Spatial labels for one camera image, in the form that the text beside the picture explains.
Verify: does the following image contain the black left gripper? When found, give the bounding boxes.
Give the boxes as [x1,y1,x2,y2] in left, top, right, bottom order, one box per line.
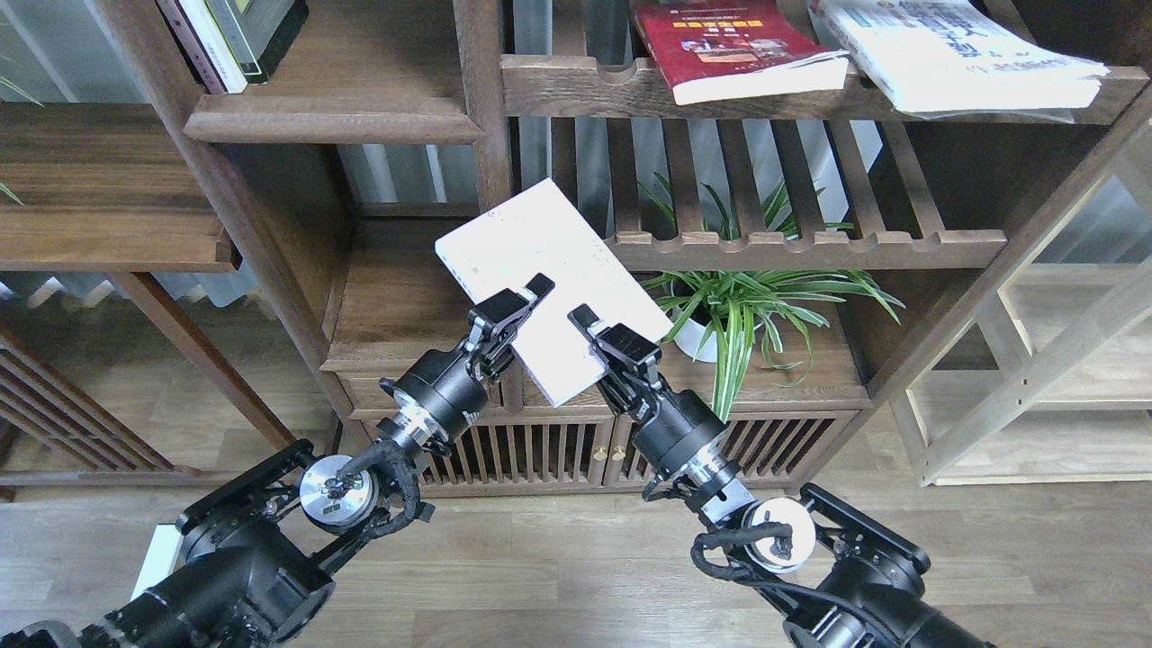
[379,274,555,444]

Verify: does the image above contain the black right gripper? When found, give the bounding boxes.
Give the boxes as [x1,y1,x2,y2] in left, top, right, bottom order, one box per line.
[568,304,732,480]

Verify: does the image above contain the lavender white paperback book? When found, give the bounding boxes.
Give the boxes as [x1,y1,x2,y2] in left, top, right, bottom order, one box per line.
[435,179,673,407]

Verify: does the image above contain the white book blue characters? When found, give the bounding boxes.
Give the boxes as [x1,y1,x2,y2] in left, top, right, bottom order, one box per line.
[809,1,1111,114]

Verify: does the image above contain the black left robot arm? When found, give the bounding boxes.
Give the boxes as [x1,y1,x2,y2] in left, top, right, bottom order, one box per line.
[3,274,554,647]

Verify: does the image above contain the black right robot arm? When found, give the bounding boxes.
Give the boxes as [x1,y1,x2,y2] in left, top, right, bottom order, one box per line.
[569,306,982,647]

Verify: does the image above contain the white plant pot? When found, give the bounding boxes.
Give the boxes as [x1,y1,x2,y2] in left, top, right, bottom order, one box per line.
[673,306,719,364]

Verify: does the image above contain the green spider plant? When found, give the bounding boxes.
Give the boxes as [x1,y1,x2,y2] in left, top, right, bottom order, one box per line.
[637,173,905,424]

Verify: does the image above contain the dark wooden bookshelf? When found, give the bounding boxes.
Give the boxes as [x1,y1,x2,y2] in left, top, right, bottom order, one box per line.
[3,1,1149,488]

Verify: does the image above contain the red cover book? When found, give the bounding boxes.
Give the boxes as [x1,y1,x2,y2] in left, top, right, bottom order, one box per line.
[634,1,850,106]

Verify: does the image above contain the purple spine upright book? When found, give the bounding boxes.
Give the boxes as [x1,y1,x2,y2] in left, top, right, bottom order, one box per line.
[156,1,226,95]

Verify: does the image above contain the dark green upright book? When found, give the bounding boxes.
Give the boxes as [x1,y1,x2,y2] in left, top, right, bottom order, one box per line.
[207,1,310,85]

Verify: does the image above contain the white spine upright book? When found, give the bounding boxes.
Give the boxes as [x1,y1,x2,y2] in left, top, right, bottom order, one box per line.
[177,1,248,95]

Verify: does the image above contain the white bar on floor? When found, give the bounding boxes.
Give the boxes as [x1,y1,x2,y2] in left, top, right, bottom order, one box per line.
[129,523,182,600]

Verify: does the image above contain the dark slatted wooden rack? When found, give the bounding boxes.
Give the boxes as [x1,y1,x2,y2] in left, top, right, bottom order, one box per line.
[1,329,204,502]

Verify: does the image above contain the light wooden shelf frame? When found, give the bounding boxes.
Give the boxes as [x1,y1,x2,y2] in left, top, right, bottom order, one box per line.
[890,125,1151,487]

